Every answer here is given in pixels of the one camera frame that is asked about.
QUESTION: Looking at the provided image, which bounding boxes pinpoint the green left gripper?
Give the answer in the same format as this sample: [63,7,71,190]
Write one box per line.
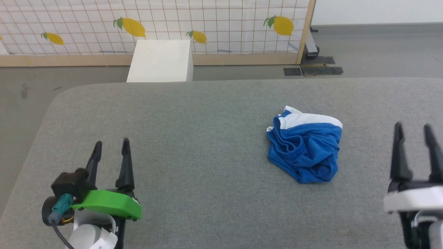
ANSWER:
[71,138,143,221]

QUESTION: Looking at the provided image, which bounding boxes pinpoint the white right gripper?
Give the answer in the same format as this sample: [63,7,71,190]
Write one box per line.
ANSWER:
[383,122,443,213]

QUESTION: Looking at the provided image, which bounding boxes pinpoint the blue and white garment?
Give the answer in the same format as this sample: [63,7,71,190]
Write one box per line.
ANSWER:
[266,105,343,184]

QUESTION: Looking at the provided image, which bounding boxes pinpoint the white rectangular box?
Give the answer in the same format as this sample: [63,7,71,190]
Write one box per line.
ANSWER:
[126,39,194,83]

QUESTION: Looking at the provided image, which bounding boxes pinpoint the long black floor mat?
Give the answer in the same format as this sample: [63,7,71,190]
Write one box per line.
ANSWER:
[300,65,344,76]

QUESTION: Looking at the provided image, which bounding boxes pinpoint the wooden framed lemon print screen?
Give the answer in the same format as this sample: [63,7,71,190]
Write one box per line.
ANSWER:
[0,0,316,67]

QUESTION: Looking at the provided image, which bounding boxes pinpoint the grey wheeled stand foot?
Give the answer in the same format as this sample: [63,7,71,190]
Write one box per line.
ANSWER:
[305,27,320,58]

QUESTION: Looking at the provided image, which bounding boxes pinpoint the teal left camera connector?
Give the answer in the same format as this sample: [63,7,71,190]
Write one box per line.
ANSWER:
[48,194,74,225]

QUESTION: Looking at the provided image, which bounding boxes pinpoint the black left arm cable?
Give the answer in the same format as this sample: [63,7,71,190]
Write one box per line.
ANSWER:
[52,223,75,249]

